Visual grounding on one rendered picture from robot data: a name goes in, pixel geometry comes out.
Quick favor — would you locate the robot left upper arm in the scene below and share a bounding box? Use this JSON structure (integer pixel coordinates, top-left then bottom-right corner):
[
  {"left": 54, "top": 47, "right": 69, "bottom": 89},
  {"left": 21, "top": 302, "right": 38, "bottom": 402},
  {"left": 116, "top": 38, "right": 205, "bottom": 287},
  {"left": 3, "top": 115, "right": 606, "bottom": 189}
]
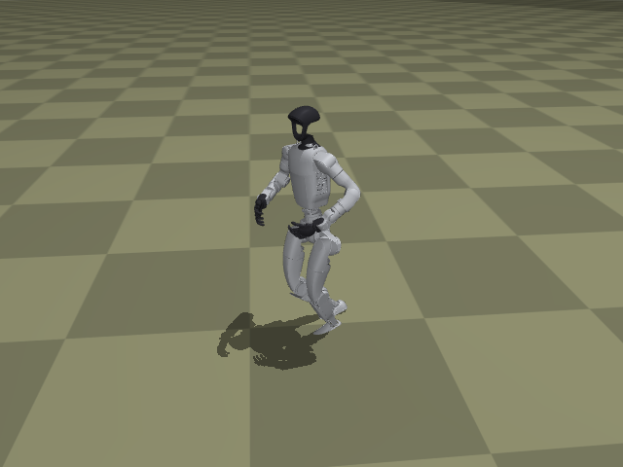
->
[{"left": 313, "top": 152, "right": 361, "bottom": 197}]

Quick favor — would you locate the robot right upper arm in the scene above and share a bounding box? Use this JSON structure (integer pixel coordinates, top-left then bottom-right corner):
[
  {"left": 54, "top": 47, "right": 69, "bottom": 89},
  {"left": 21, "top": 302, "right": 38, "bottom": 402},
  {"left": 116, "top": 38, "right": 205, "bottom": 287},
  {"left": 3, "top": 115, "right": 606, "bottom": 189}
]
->
[{"left": 275, "top": 144, "right": 293, "bottom": 188}]

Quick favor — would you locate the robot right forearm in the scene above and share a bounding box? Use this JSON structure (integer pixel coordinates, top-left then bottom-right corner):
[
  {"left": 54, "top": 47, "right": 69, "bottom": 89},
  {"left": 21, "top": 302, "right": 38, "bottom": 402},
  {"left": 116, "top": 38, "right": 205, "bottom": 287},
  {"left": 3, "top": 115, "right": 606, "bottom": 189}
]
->
[{"left": 257, "top": 174, "right": 281, "bottom": 205}]

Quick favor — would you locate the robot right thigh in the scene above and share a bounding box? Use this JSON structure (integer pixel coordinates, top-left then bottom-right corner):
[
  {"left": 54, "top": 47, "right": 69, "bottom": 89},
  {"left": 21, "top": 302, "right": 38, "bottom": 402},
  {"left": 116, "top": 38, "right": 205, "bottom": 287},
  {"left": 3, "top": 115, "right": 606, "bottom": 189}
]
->
[{"left": 283, "top": 226, "right": 308, "bottom": 296}]

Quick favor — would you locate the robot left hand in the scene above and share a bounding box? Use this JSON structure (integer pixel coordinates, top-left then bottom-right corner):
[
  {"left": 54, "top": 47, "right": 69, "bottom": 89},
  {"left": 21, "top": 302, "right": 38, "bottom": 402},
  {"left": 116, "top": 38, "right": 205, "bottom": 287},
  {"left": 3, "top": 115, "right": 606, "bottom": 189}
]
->
[{"left": 288, "top": 217, "right": 324, "bottom": 239}]

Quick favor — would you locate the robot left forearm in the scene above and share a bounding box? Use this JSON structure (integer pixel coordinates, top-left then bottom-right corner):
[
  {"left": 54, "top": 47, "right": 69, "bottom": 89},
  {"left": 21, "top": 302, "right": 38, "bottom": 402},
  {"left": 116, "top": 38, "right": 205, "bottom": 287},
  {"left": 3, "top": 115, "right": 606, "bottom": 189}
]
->
[{"left": 317, "top": 189, "right": 359, "bottom": 232}]

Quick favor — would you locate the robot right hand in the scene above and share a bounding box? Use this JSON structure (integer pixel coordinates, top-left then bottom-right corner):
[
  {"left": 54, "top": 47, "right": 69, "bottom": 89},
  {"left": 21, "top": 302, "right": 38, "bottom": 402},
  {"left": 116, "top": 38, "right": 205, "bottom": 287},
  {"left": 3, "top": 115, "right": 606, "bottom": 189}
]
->
[{"left": 254, "top": 194, "right": 267, "bottom": 226}]

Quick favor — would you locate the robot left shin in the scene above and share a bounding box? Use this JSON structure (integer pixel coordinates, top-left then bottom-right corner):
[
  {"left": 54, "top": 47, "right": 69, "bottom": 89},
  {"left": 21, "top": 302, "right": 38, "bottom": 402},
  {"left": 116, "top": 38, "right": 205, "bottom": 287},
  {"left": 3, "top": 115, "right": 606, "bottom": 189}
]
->
[{"left": 309, "top": 291, "right": 337, "bottom": 327}]

